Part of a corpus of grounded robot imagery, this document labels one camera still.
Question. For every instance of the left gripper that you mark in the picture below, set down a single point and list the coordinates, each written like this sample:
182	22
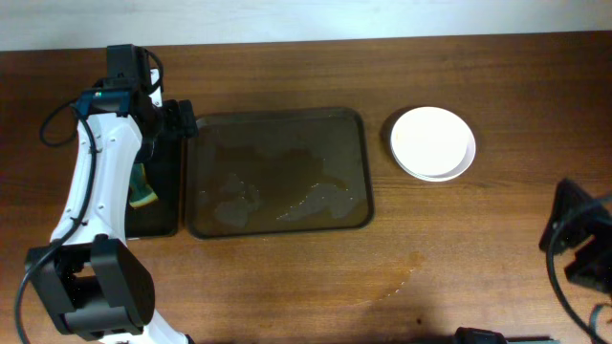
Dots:
177	119

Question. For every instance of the green yellow sponge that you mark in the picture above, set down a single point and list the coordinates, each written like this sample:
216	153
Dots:
141	192

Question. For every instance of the white plate top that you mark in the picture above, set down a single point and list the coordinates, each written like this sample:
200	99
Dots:
426	124

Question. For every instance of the pale blue plate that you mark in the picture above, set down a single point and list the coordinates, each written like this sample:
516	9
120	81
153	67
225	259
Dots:
438	161

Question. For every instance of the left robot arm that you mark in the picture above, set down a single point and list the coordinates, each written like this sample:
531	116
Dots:
126	184

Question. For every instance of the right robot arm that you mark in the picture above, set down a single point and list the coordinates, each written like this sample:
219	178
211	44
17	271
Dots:
582	223

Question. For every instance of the black plastic tray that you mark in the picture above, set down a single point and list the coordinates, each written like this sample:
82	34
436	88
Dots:
163	167

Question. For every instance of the brown translucent tray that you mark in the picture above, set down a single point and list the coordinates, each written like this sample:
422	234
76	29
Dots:
278	172

